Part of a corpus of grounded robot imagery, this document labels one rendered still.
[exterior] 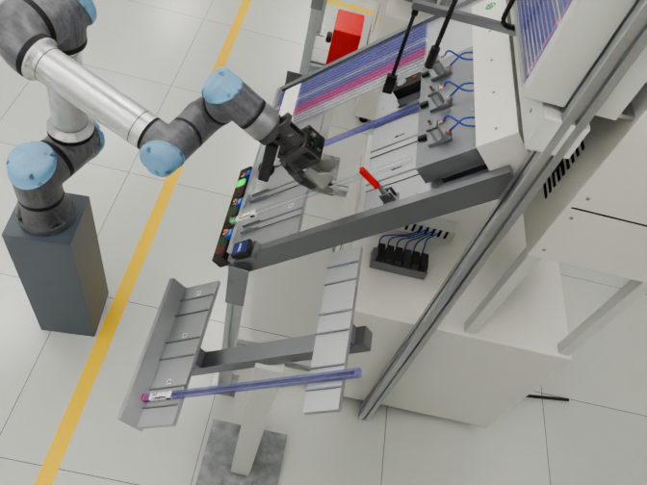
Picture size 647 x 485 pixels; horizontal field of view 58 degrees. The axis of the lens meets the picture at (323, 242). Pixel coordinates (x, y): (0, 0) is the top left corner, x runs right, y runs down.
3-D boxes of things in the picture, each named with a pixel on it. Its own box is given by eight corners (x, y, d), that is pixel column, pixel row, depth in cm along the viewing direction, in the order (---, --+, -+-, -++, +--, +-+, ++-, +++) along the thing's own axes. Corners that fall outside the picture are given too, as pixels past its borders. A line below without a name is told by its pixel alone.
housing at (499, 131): (502, 193, 115) (475, 146, 107) (493, 52, 145) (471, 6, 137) (543, 182, 111) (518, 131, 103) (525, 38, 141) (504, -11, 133)
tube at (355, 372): (144, 402, 119) (142, 400, 119) (147, 396, 120) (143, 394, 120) (361, 377, 95) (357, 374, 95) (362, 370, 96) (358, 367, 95)
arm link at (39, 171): (4, 194, 151) (-10, 159, 140) (42, 165, 159) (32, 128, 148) (41, 216, 149) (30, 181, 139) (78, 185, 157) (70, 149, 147)
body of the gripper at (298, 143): (323, 165, 122) (281, 128, 115) (295, 181, 127) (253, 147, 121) (327, 140, 126) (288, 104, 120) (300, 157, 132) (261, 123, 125)
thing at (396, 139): (373, 228, 129) (361, 215, 126) (393, 56, 170) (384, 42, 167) (520, 184, 113) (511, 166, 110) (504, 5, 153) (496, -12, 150)
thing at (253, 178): (244, 268, 149) (226, 251, 144) (289, 105, 189) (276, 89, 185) (247, 266, 148) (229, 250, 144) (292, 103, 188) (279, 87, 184)
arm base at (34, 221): (8, 231, 156) (-1, 208, 148) (28, 190, 165) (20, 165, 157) (65, 240, 158) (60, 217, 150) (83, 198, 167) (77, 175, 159)
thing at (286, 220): (242, 261, 147) (233, 253, 145) (288, 97, 187) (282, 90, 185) (301, 242, 137) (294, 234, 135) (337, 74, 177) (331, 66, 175)
